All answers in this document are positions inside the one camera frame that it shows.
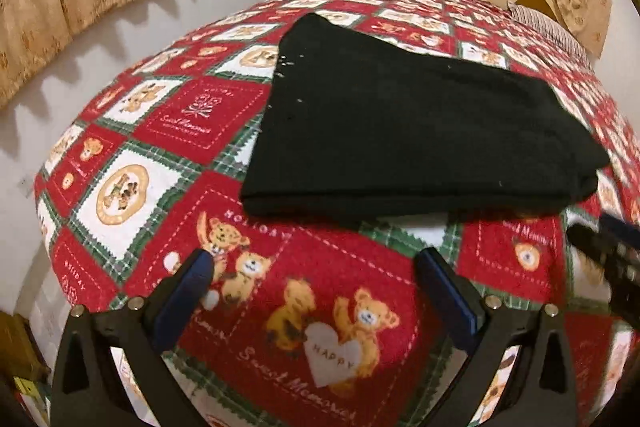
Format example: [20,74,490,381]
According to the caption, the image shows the striped pillow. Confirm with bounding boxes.
[507,2,596,70]

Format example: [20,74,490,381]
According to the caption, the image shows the black pants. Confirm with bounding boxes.
[240,12,612,220]

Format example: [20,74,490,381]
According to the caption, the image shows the red bear-print blanket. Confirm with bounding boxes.
[32,0,640,427]

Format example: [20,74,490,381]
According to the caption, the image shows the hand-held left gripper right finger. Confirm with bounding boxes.
[417,247,581,427]

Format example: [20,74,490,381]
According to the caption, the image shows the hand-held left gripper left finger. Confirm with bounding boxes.
[50,249,216,427]

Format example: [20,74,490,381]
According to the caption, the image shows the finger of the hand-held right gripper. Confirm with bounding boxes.
[597,212,640,254]
[567,223,640,310]

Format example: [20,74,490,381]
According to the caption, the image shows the wooden cabinet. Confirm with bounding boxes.
[0,311,52,385]

